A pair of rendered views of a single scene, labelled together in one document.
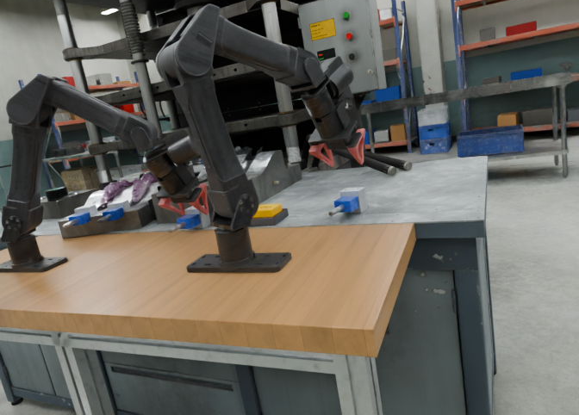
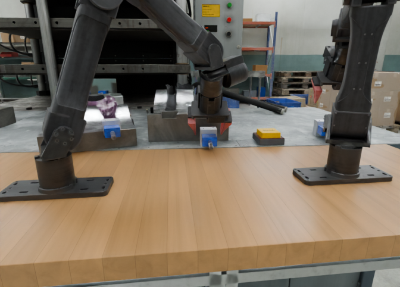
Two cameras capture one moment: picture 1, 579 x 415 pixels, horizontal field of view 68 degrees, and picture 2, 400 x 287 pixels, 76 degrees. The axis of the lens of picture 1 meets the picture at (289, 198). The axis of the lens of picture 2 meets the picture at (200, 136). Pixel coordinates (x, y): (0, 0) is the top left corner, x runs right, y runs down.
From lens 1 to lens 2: 0.82 m
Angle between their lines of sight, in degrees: 30
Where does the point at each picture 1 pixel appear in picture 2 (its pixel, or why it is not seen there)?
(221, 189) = (362, 111)
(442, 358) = not seen: hidden behind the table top
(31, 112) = not seen: outside the picture
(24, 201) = (81, 109)
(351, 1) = not seen: outside the picture
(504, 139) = (230, 102)
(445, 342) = not seen: hidden behind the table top
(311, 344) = not seen: outside the picture
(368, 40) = (240, 25)
